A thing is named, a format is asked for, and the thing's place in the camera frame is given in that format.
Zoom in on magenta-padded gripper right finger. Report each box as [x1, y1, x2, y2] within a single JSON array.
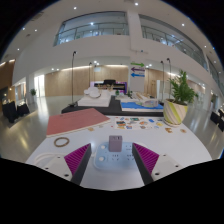
[[131, 142, 184, 186]]

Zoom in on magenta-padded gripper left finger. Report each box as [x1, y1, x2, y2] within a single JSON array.
[[41, 143, 92, 186]]

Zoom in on small grey charger block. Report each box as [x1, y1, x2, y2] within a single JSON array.
[[108, 135, 123, 153]]

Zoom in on colourful sticker sheet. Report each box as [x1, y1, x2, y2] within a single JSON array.
[[114, 116, 165, 131]]

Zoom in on salmon pink flat board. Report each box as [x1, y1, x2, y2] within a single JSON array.
[[45, 107, 111, 138]]

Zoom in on model on blue base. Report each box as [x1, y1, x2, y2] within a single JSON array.
[[119, 91, 165, 113]]

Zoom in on potted plant in striped pot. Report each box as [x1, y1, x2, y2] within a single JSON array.
[[162, 69, 198, 128]]

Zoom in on black display platform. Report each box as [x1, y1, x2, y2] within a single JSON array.
[[60, 95, 165, 118]]

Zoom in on black floor lamp stand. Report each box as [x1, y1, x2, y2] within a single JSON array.
[[159, 60, 166, 102], [166, 57, 173, 100], [68, 50, 78, 108]]

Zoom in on white pillar with arrow signs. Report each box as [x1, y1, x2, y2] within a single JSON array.
[[128, 60, 147, 94]]

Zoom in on group of black chairs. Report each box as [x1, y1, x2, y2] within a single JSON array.
[[209, 108, 224, 133], [0, 99, 30, 124]]

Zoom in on black piano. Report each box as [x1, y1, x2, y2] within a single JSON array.
[[94, 79, 128, 94]]

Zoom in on ceiling spot lights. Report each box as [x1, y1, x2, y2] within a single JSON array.
[[1, 2, 214, 68]]

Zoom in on white power strip cable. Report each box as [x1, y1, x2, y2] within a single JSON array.
[[33, 151, 68, 168]]

